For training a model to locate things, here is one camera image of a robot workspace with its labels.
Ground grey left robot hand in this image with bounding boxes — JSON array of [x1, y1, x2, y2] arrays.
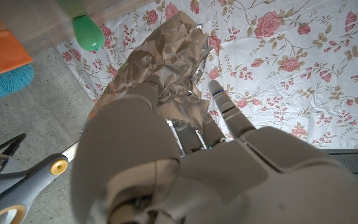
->
[[70, 80, 358, 224]]

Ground grey scissors with orange handles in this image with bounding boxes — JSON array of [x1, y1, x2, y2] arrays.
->
[[0, 139, 81, 224]]

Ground aluminum foil sheet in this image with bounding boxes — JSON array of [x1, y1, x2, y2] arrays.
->
[[88, 11, 216, 134]]

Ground orange cube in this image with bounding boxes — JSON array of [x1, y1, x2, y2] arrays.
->
[[0, 29, 34, 78]]

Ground teal yarn skein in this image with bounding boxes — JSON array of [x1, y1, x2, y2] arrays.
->
[[0, 63, 35, 105]]

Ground floral print backdrop cloth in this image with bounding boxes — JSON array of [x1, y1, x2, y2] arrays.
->
[[56, 0, 358, 150]]

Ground green toy apple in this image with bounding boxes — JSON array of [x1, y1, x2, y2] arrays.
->
[[71, 14, 106, 52]]

